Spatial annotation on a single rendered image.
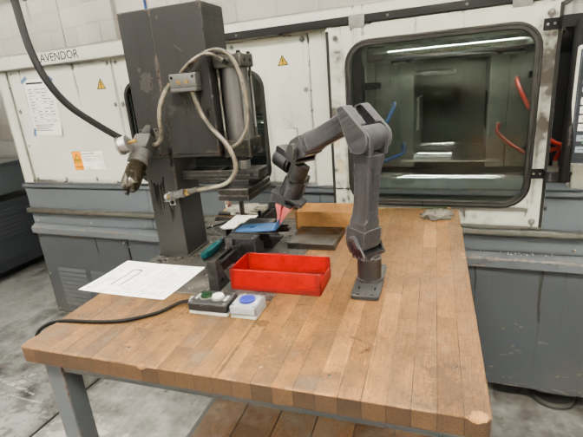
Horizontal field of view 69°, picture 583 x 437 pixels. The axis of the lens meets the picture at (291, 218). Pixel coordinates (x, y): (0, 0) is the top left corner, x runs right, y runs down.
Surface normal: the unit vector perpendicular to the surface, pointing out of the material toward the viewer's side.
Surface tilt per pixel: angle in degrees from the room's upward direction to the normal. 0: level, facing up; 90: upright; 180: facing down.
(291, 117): 90
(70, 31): 90
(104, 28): 90
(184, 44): 90
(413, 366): 0
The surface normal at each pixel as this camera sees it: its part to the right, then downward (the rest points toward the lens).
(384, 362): -0.08, -0.95
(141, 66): -0.31, 0.31
